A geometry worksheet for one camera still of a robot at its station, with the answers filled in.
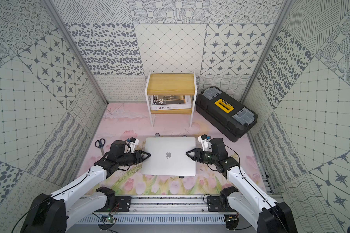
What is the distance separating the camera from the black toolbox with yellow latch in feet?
2.94

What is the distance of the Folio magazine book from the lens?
95 cm

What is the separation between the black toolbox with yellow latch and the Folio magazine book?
0.11 m
